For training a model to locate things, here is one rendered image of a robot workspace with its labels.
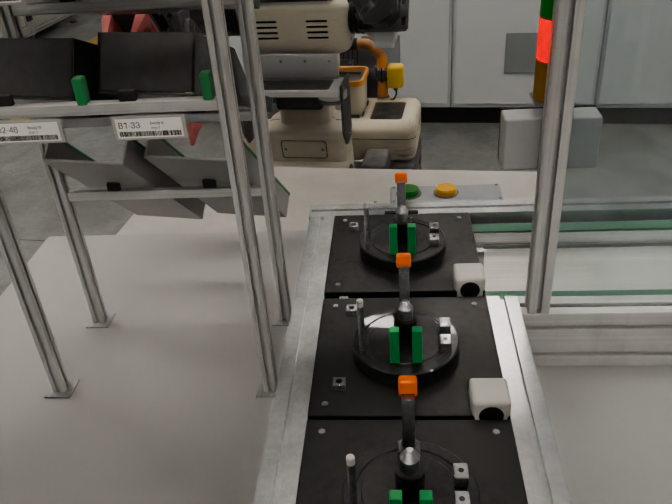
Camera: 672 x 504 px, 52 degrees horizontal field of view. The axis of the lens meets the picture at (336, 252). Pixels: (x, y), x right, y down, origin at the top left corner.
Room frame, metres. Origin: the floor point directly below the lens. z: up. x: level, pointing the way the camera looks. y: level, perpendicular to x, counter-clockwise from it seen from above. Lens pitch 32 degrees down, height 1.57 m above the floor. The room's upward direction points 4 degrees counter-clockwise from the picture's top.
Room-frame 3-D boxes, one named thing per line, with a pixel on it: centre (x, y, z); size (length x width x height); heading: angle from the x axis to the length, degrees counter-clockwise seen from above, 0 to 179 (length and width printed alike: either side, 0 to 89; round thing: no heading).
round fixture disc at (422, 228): (0.97, -0.11, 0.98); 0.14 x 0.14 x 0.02
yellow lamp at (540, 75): (0.83, -0.29, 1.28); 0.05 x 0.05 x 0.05
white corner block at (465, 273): (0.86, -0.20, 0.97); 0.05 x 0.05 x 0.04; 84
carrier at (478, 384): (0.71, -0.08, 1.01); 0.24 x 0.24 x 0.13; 84
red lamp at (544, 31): (0.83, -0.29, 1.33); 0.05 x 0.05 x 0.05
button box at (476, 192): (1.17, -0.22, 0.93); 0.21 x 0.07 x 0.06; 84
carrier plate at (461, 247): (0.97, -0.11, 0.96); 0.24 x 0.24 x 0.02; 84
